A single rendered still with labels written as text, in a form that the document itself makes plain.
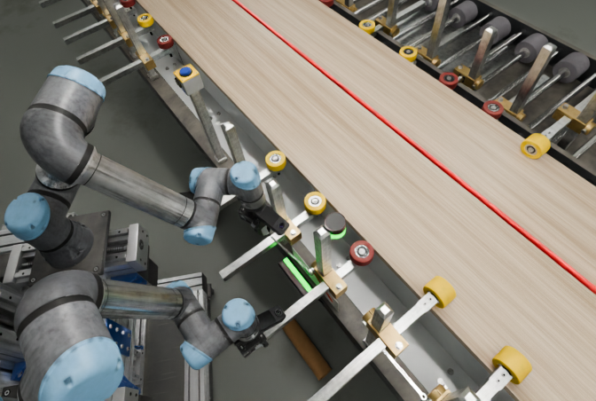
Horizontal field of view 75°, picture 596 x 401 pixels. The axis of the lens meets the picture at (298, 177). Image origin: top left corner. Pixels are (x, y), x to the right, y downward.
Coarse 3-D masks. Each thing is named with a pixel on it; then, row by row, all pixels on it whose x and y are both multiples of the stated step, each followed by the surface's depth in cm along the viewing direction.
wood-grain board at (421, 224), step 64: (192, 0) 220; (256, 0) 215; (256, 64) 186; (320, 64) 183; (384, 64) 179; (256, 128) 167; (320, 128) 161; (384, 128) 158; (448, 128) 156; (320, 192) 144; (384, 192) 142; (448, 192) 140; (512, 192) 138; (576, 192) 136; (384, 256) 128; (448, 256) 127; (512, 256) 125; (576, 256) 123; (448, 320) 116; (512, 320) 115; (576, 320) 113; (512, 384) 106; (576, 384) 105
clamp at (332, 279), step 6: (312, 264) 133; (318, 276) 132; (324, 276) 129; (330, 276) 129; (336, 276) 129; (330, 282) 128; (336, 282) 128; (342, 282) 128; (330, 288) 127; (342, 288) 127; (336, 294) 126
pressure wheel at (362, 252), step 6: (360, 240) 132; (354, 246) 131; (360, 246) 131; (366, 246) 130; (354, 252) 129; (360, 252) 129; (366, 252) 129; (372, 252) 129; (354, 258) 128; (360, 258) 128; (366, 258) 128; (372, 258) 130; (360, 264) 129; (366, 264) 129
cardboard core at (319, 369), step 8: (288, 328) 197; (296, 328) 197; (288, 336) 197; (296, 336) 195; (304, 336) 195; (296, 344) 194; (304, 344) 192; (312, 344) 194; (304, 352) 191; (312, 352) 190; (312, 360) 188; (320, 360) 188; (312, 368) 188; (320, 368) 186; (328, 368) 187; (320, 376) 185
